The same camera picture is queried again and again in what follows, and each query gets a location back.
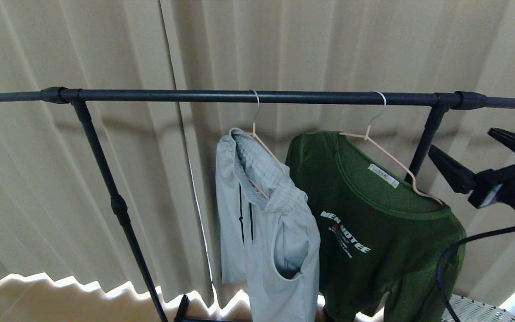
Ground pink clothes hanger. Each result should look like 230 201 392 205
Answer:
339 91 443 205
233 89 287 199

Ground green printed garment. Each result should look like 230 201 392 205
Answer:
285 131 467 322

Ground pale grey shorts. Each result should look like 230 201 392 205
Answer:
215 128 321 322

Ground white laundry basket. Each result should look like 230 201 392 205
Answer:
441 294 515 322

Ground black clothes rack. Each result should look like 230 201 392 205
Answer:
0 86 515 322

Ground beige curtain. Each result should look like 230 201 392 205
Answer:
0 0 515 314

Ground black cable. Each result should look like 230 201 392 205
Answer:
436 221 515 322

